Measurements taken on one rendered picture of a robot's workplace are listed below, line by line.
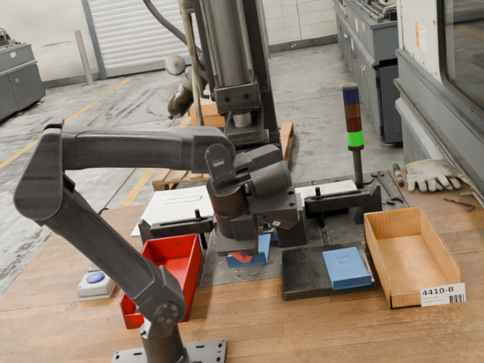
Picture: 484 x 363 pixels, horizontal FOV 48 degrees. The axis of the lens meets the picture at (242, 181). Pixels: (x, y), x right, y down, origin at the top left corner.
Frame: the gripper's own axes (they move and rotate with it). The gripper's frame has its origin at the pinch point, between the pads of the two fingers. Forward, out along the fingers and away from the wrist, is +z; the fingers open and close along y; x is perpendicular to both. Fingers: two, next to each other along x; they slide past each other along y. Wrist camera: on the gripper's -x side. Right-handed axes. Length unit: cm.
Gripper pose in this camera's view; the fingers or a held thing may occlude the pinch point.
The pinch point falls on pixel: (245, 258)
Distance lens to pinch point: 98.4
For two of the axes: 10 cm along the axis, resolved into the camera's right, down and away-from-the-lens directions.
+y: 0.1, -7.1, 7.0
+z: 1.7, 6.9, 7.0
